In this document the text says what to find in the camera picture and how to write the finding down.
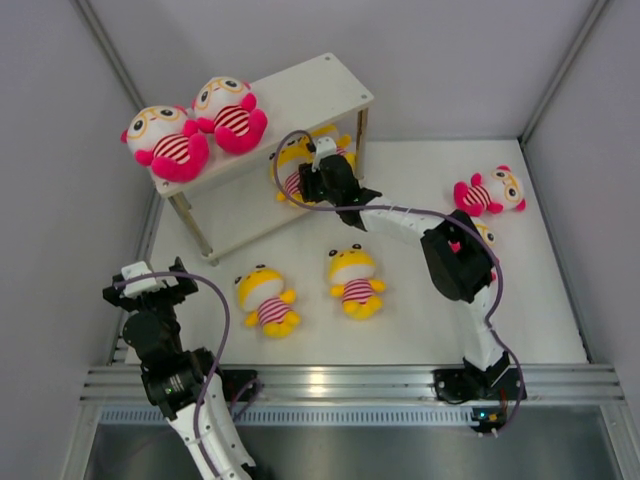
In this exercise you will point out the black connector with led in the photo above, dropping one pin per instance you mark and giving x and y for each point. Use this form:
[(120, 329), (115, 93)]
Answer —
[(488, 421)]

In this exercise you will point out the yellow plush toy on shelf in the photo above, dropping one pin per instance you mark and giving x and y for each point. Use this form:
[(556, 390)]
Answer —
[(343, 142)]

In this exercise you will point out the yellow plush toy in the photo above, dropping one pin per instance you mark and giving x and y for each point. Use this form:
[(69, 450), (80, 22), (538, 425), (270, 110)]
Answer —
[(286, 164), (352, 280), (343, 142), (265, 301)]

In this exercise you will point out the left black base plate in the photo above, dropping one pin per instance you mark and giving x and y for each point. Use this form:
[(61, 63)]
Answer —
[(238, 385)]

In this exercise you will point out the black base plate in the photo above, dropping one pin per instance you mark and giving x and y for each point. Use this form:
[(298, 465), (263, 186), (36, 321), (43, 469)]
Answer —
[(238, 385), (458, 385)]

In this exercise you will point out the pink plush toy near right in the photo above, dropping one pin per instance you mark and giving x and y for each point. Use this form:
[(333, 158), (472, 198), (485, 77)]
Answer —
[(483, 229)]

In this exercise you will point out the white two-tier shelf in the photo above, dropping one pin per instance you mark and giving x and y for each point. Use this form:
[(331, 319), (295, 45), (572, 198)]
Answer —
[(233, 202)]

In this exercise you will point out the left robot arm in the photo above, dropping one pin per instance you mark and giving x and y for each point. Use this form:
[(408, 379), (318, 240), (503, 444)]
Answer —
[(186, 386)]

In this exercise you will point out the pink plush toy far right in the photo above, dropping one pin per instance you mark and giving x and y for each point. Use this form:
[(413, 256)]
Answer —
[(496, 192)]

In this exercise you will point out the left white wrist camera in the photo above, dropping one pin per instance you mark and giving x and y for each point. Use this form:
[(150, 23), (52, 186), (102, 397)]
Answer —
[(138, 280)]

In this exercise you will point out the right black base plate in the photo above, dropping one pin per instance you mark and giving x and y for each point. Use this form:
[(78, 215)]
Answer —
[(458, 385)]

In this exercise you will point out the aluminium rail frame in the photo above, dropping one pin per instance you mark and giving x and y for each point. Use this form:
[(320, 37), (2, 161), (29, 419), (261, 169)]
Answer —
[(414, 395)]

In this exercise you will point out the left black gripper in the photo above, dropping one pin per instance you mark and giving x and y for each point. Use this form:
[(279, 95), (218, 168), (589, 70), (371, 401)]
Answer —
[(177, 294)]

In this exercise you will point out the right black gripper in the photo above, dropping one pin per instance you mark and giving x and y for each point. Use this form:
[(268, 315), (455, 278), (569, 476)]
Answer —
[(308, 177)]

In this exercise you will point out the pink plush toy left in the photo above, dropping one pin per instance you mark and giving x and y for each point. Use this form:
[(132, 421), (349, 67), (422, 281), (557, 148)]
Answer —
[(165, 139)]

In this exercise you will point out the pink plush toy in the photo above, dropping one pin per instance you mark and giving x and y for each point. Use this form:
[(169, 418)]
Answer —
[(227, 108), (165, 139), (496, 192), (483, 229)]

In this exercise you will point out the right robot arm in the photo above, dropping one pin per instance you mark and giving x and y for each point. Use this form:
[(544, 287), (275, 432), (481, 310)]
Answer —
[(461, 266)]

